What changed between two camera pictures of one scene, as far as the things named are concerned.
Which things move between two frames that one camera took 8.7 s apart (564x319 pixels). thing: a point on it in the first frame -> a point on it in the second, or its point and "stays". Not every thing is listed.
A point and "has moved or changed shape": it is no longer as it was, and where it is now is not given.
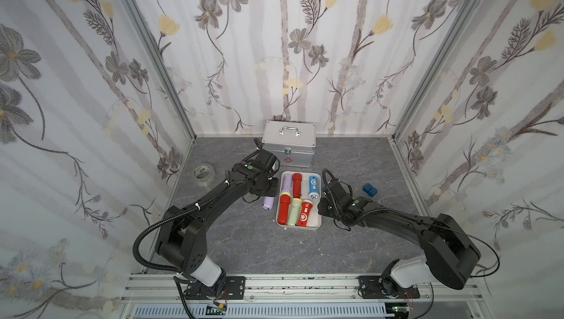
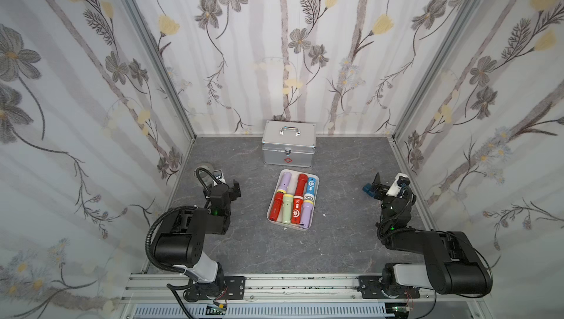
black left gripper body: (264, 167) -> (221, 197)
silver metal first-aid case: (294, 143) stays
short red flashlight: (297, 178) has moved or changed shape
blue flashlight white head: (313, 188) stays
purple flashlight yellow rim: (268, 203) -> (307, 210)
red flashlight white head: (305, 213) -> (297, 209)
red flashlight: (285, 201) -> (276, 206)
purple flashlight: (288, 184) has moved or changed shape
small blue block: (370, 190) stays
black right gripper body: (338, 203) -> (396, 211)
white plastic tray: (316, 217) has moved or changed shape
